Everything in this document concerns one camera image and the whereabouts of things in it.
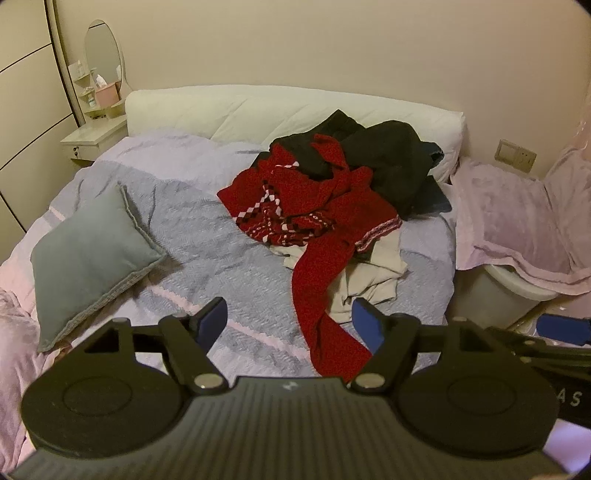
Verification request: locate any pink cloth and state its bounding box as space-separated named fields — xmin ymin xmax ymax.
xmin=450 ymin=138 xmax=591 ymax=296

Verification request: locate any red patterned knit sweater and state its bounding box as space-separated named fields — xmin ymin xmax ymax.
xmin=217 ymin=134 xmax=403 ymax=377

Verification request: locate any cream garment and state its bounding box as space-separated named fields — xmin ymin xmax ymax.
xmin=270 ymin=231 xmax=409 ymax=324

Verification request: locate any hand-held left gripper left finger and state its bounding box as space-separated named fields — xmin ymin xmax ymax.
xmin=69 ymin=298 xmax=229 ymax=395

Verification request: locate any white plastic bin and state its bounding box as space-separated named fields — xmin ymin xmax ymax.
xmin=455 ymin=263 xmax=557 ymax=330

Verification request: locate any wall socket plate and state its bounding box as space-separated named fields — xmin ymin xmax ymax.
xmin=495 ymin=138 xmax=537 ymax=169

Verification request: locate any cream wardrobe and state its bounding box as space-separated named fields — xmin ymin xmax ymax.
xmin=0 ymin=0 xmax=86 ymax=241

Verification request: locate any white vanity shelf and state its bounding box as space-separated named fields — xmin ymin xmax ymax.
xmin=68 ymin=62 xmax=126 ymax=120

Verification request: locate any white padded headboard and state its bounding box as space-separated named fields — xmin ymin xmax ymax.
xmin=126 ymin=84 xmax=466 ymax=183

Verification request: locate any white dressing table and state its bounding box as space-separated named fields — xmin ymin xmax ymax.
xmin=60 ymin=115 xmax=127 ymax=162

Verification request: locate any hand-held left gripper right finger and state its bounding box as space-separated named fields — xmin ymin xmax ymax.
xmin=348 ymin=299 xmax=509 ymax=395

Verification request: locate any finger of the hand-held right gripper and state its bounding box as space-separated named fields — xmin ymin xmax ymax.
xmin=485 ymin=314 xmax=591 ymax=370

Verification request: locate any oval vanity mirror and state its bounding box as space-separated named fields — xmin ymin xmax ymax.
xmin=84 ymin=19 xmax=126 ymax=88

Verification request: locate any dark teal garment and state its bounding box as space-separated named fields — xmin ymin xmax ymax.
xmin=413 ymin=142 xmax=453 ymax=217

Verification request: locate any pink tissue box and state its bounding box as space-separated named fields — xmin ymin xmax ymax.
xmin=95 ymin=82 xmax=122 ymax=106

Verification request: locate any grey cushion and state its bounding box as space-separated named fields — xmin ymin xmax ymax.
xmin=31 ymin=185 xmax=168 ymax=354

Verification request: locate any black garment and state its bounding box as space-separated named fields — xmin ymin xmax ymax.
xmin=268 ymin=109 xmax=446 ymax=220

